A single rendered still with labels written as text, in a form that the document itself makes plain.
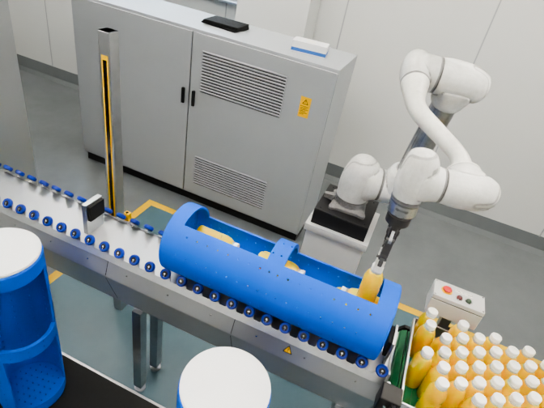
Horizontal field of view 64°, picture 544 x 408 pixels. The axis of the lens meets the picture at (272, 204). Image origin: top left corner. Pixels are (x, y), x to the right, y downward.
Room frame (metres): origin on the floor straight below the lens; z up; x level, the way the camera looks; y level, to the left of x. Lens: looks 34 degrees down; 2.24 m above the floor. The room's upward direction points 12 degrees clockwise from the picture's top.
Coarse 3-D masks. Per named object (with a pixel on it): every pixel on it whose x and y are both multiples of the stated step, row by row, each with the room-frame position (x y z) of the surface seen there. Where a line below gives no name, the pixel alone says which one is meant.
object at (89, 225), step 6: (96, 198) 1.47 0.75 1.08; (102, 198) 1.49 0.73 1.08; (84, 204) 1.42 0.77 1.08; (90, 204) 1.43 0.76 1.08; (96, 204) 1.45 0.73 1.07; (102, 204) 1.48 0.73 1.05; (84, 210) 1.41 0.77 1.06; (90, 210) 1.41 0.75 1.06; (96, 210) 1.44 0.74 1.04; (102, 210) 1.47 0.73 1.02; (84, 216) 1.41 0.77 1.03; (90, 216) 1.41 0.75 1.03; (96, 216) 1.44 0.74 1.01; (102, 216) 1.49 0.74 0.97; (84, 222) 1.41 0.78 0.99; (90, 222) 1.42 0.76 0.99; (96, 222) 1.46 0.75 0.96; (102, 222) 1.49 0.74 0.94; (84, 228) 1.41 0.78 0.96; (90, 228) 1.42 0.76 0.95
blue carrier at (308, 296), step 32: (192, 224) 1.42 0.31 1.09; (224, 224) 1.42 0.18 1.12; (160, 256) 1.20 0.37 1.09; (192, 256) 1.17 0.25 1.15; (224, 256) 1.16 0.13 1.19; (256, 256) 1.17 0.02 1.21; (288, 256) 1.18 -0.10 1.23; (224, 288) 1.12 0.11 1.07; (256, 288) 1.09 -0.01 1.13; (288, 288) 1.08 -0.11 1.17; (320, 288) 1.08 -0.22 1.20; (384, 288) 1.11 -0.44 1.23; (288, 320) 1.06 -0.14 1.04; (320, 320) 1.02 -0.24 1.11; (352, 320) 1.01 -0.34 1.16; (384, 320) 1.01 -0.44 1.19
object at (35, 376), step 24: (0, 288) 0.99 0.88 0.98; (24, 288) 1.24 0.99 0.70; (48, 288) 1.16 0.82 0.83; (0, 312) 1.17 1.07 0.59; (24, 312) 1.23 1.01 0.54; (48, 312) 1.23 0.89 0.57; (0, 336) 1.15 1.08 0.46; (24, 336) 1.22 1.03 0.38; (48, 336) 1.09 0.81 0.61; (0, 360) 0.97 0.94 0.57; (24, 360) 1.00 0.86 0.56; (48, 360) 1.24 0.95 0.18; (0, 384) 0.97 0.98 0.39; (24, 384) 1.11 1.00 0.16; (48, 384) 1.14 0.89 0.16
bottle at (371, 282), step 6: (366, 276) 1.11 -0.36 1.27; (372, 276) 1.10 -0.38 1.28; (378, 276) 1.10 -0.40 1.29; (366, 282) 1.10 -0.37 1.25; (372, 282) 1.09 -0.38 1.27; (378, 282) 1.10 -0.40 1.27; (360, 288) 1.11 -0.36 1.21; (366, 288) 1.10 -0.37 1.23; (372, 288) 1.09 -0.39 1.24; (378, 288) 1.10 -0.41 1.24; (360, 294) 1.11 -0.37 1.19; (366, 294) 1.09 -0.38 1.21; (372, 294) 1.09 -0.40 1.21; (372, 300) 1.10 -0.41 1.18
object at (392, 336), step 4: (392, 328) 1.12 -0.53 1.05; (396, 328) 1.11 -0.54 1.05; (392, 332) 1.10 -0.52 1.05; (396, 332) 1.09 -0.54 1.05; (388, 336) 1.10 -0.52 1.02; (392, 336) 1.08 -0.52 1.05; (396, 336) 1.08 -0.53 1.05; (388, 340) 1.06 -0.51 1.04; (392, 340) 1.06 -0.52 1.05; (388, 344) 1.05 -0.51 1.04; (392, 344) 1.04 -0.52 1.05; (384, 348) 1.06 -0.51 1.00; (388, 348) 1.04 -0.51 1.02; (392, 348) 1.04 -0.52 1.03; (384, 352) 1.05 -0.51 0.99; (388, 352) 1.04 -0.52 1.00; (384, 356) 1.06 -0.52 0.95; (388, 356) 1.04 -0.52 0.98; (384, 360) 1.04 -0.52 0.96
